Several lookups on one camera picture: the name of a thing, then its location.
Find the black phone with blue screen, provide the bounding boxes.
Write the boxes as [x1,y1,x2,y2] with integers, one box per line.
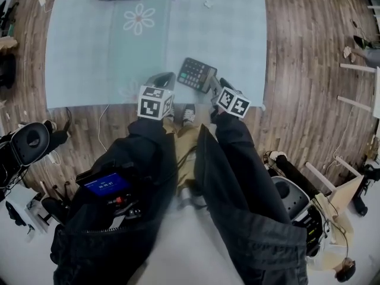
[75,170,134,199]

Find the white side table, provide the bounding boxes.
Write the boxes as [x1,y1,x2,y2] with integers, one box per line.
[337,62,380,119]

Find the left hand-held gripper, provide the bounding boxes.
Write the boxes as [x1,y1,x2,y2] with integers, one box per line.
[137,72,177,121]

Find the person's dark jacket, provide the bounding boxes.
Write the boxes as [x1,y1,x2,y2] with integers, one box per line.
[49,116,309,285]

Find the person's shoe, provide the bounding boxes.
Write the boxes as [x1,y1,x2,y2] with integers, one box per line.
[164,105,176,124]
[180,103,197,128]

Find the person's right shoe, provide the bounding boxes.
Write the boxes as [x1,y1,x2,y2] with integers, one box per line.
[180,103,197,128]

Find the light blue floral tablecloth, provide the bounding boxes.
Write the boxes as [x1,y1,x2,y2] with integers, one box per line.
[44,0,267,110]

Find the person's left shoe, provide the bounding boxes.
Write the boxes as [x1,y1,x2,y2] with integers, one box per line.
[164,105,176,124]

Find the person's white shirt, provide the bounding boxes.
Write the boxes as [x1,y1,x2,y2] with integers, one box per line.
[130,199,247,285]

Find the person's right forearm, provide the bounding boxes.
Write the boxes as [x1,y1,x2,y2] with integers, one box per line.
[197,113,268,207]

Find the white hanging cable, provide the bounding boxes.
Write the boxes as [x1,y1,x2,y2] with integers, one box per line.
[97,104,111,153]

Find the small white table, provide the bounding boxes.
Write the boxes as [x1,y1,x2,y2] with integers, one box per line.
[0,184,51,236]

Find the person's left forearm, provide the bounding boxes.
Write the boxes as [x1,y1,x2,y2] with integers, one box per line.
[88,117,179,195]

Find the light wooden board table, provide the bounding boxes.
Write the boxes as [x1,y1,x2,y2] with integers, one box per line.
[305,154,365,216]

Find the white power strip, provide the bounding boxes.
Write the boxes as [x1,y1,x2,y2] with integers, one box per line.
[44,150,62,166]

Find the cardboard box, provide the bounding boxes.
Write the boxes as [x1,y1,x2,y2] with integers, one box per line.
[0,36,19,49]

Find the black green bag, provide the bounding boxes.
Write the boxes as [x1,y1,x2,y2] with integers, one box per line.
[352,35,372,50]

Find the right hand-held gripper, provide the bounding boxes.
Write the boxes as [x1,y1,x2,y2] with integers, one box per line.
[208,75,252,119]

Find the person's khaki trousers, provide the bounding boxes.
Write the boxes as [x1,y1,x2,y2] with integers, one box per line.
[164,119,210,197]

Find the black calculator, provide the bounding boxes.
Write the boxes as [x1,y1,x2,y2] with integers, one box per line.
[176,57,219,94]

